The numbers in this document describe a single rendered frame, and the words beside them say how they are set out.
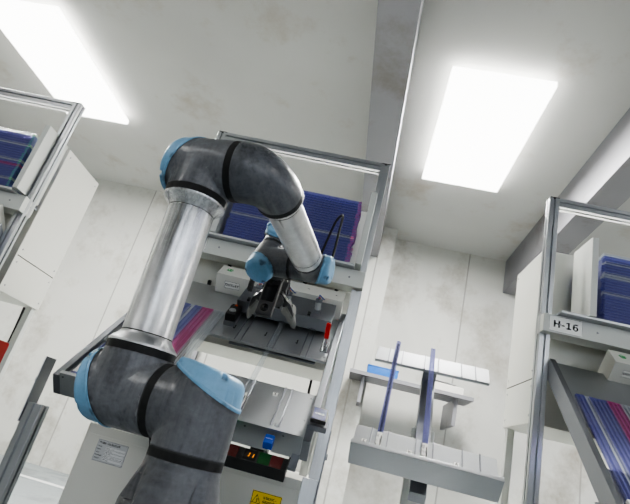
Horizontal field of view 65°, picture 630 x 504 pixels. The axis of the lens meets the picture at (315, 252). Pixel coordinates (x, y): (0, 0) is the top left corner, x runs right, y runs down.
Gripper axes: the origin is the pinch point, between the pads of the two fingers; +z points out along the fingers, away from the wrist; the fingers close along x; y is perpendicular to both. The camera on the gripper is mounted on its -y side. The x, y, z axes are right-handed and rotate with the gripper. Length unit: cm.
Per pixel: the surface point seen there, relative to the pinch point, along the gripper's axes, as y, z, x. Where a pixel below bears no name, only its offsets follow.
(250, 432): -35.5, 3.2, -5.7
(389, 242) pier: 328, 166, -41
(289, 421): -28.7, 4.3, -14.2
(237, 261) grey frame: 42, 11, 25
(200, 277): 45, 27, 42
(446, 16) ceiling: 197, -66, -37
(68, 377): -35, 1, 44
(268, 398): -22.0, 5.9, -6.5
